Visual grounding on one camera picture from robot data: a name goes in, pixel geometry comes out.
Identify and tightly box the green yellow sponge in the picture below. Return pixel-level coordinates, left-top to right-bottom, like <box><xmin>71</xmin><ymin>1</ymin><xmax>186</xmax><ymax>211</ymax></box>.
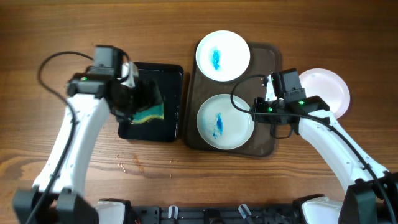
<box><xmin>130</xmin><ymin>103</ymin><xmax>164</xmax><ymax>124</ymax></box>

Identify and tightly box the white plate bottom stained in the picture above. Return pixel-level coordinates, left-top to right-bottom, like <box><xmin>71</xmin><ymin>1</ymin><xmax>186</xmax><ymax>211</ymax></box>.
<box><xmin>196</xmin><ymin>94</ymin><xmax>254</xmax><ymax>150</ymax></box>

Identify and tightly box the white plate stained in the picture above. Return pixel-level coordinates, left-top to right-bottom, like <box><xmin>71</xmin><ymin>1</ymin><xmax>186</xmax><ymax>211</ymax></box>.
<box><xmin>196</xmin><ymin>94</ymin><xmax>254</xmax><ymax>150</ymax></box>
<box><xmin>299</xmin><ymin>68</ymin><xmax>351</xmax><ymax>118</ymax></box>
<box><xmin>195</xmin><ymin>30</ymin><xmax>251</xmax><ymax>82</ymax></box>

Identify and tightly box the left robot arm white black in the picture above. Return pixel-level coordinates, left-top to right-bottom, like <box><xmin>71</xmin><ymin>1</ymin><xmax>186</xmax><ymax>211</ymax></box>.
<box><xmin>12</xmin><ymin>45</ymin><xmax>162</xmax><ymax>223</ymax></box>

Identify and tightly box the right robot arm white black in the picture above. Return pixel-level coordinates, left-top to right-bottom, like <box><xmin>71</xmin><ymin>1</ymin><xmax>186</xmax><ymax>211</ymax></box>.
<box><xmin>251</xmin><ymin>68</ymin><xmax>397</xmax><ymax>223</ymax></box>

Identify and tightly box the black rectangular water tray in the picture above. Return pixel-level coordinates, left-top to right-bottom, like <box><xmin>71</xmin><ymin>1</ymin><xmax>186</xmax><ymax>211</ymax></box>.
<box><xmin>118</xmin><ymin>62</ymin><xmax>183</xmax><ymax>142</ymax></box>

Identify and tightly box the brown serving tray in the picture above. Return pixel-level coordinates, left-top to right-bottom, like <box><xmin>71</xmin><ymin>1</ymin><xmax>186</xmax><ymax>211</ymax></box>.
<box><xmin>183</xmin><ymin>42</ymin><xmax>282</xmax><ymax>158</ymax></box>

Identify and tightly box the white plate top stained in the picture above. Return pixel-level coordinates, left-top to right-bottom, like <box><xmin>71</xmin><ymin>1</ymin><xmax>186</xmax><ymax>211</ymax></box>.
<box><xmin>195</xmin><ymin>30</ymin><xmax>251</xmax><ymax>82</ymax></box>

